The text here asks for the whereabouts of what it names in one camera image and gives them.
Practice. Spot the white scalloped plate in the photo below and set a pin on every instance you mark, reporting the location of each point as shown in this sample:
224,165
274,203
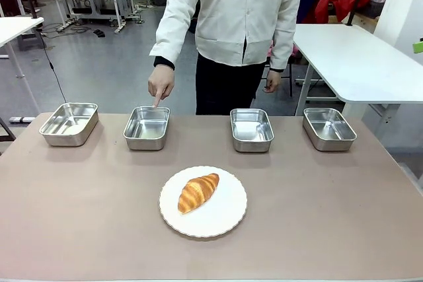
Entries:
203,201

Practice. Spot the stainless steel rectangular container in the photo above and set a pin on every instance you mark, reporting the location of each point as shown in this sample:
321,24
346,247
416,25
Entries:
328,128
251,129
147,127
70,124

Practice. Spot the person's cream shirt torso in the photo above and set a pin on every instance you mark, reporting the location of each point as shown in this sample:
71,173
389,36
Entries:
244,11

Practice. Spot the person's left forearm sleeve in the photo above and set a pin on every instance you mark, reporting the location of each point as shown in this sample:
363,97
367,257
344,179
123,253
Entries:
287,27

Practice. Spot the white power strip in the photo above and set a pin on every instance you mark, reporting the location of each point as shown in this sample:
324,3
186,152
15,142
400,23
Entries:
21,119

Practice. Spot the person's right hand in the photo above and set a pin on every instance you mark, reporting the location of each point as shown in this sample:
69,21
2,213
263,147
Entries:
161,83

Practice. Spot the person's left hand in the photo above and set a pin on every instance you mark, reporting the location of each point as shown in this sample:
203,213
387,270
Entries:
273,81

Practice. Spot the person's black trousers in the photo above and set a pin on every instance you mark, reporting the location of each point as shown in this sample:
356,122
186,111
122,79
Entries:
224,87

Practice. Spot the golden brown croissant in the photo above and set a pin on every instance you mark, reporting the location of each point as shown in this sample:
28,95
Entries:
197,193

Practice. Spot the person's right forearm sleeve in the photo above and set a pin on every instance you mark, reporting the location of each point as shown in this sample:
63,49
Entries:
172,21

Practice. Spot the white side table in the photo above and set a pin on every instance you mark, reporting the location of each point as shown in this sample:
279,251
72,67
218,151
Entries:
360,64

